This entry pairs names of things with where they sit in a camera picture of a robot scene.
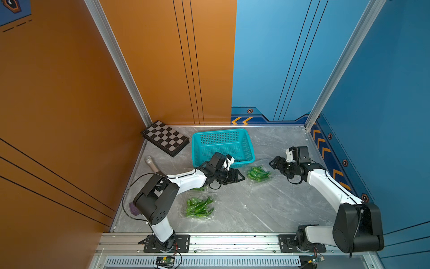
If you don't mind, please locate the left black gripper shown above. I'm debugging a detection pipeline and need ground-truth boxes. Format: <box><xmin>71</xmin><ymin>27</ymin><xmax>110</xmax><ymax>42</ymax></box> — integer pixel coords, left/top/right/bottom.
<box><xmin>213</xmin><ymin>168</ymin><xmax>246</xmax><ymax>184</ymax></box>

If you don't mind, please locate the clear pepper container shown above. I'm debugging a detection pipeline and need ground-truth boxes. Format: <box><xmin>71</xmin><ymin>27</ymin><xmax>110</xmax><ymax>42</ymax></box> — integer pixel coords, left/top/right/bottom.
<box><xmin>246</xmin><ymin>165</ymin><xmax>273</xmax><ymax>184</ymax></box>
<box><xmin>192</xmin><ymin>186</ymin><xmax>208</xmax><ymax>192</ymax></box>
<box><xmin>180</xmin><ymin>195</ymin><xmax>216</xmax><ymax>220</ymax></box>

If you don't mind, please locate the teal plastic basket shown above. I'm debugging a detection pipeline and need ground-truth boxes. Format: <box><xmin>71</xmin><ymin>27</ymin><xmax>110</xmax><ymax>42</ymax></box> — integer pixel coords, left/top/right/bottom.
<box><xmin>191</xmin><ymin>128</ymin><xmax>255</xmax><ymax>168</ymax></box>

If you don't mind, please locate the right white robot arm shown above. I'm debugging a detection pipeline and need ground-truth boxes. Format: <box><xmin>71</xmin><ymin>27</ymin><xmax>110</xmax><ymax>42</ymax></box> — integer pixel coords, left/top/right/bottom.
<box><xmin>269</xmin><ymin>146</ymin><xmax>385</xmax><ymax>254</ymax></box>

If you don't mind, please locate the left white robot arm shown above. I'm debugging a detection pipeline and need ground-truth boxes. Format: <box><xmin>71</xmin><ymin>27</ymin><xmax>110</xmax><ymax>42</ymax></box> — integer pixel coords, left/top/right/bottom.
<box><xmin>133</xmin><ymin>152</ymin><xmax>245</xmax><ymax>252</ymax></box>

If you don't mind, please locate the clear pepper container front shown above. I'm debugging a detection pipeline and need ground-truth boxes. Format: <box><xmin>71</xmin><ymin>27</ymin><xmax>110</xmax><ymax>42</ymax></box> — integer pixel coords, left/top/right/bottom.
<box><xmin>180</xmin><ymin>195</ymin><xmax>216</xmax><ymax>220</ymax></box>

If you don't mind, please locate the black white checkerboard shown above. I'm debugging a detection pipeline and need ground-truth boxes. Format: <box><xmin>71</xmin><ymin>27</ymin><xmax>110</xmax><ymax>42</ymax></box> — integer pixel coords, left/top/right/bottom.
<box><xmin>141</xmin><ymin>121</ymin><xmax>190</xmax><ymax>157</ymax></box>

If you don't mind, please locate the right circuit board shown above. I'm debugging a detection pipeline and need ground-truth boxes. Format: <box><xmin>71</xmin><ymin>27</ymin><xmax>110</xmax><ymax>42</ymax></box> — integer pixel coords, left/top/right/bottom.
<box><xmin>308</xmin><ymin>256</ymin><xmax>325</xmax><ymax>265</ymax></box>

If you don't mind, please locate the circuit board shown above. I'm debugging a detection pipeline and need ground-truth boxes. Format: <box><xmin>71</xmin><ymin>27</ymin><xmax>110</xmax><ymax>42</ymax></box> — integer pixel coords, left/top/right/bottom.
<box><xmin>308</xmin><ymin>256</ymin><xmax>325</xmax><ymax>265</ymax></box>
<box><xmin>155</xmin><ymin>256</ymin><xmax>175</xmax><ymax>269</ymax></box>

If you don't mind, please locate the purple cube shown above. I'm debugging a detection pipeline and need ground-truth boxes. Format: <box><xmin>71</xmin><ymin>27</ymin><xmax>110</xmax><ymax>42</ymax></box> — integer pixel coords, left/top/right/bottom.
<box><xmin>129</xmin><ymin>202</ymin><xmax>141</xmax><ymax>216</ymax></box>

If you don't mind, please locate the left circuit board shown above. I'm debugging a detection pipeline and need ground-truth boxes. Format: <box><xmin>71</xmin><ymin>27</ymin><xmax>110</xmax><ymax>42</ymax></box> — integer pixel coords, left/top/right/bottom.
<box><xmin>155</xmin><ymin>256</ymin><xmax>175</xmax><ymax>269</ymax></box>

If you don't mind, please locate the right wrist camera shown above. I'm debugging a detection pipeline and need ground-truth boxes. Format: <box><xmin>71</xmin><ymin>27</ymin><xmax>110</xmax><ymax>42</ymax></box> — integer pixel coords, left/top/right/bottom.
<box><xmin>286</xmin><ymin>147</ymin><xmax>296</xmax><ymax>163</ymax></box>

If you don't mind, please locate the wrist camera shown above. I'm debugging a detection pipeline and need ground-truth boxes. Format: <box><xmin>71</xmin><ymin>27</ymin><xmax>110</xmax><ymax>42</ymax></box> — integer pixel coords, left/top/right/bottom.
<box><xmin>286</xmin><ymin>147</ymin><xmax>296</xmax><ymax>163</ymax></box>
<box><xmin>223</xmin><ymin>154</ymin><xmax>235</xmax><ymax>170</ymax></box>

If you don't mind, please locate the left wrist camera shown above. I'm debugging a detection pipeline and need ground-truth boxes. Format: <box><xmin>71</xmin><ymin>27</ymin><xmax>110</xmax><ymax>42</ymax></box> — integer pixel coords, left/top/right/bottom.
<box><xmin>223</xmin><ymin>154</ymin><xmax>235</xmax><ymax>170</ymax></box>

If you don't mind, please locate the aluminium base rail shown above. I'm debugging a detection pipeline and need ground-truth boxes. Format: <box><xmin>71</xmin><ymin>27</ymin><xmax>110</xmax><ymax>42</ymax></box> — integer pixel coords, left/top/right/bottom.
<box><xmin>89</xmin><ymin>233</ymin><xmax>384</xmax><ymax>269</ymax></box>

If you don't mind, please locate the right aluminium frame post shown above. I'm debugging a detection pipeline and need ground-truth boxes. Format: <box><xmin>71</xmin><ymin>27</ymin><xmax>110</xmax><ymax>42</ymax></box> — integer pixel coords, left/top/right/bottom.
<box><xmin>304</xmin><ymin>0</ymin><xmax>386</xmax><ymax>132</ymax></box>

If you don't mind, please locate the aluminium frame post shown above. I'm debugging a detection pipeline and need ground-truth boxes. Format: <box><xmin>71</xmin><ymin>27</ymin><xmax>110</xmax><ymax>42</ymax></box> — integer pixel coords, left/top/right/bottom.
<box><xmin>84</xmin><ymin>0</ymin><xmax>152</xmax><ymax>126</ymax></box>
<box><xmin>304</xmin><ymin>0</ymin><xmax>386</xmax><ymax>132</ymax></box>

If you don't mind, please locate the left aluminium frame post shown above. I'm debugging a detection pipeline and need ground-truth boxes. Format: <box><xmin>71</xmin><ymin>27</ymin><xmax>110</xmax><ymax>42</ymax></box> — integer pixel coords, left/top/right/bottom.
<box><xmin>84</xmin><ymin>0</ymin><xmax>152</xmax><ymax>126</ymax></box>

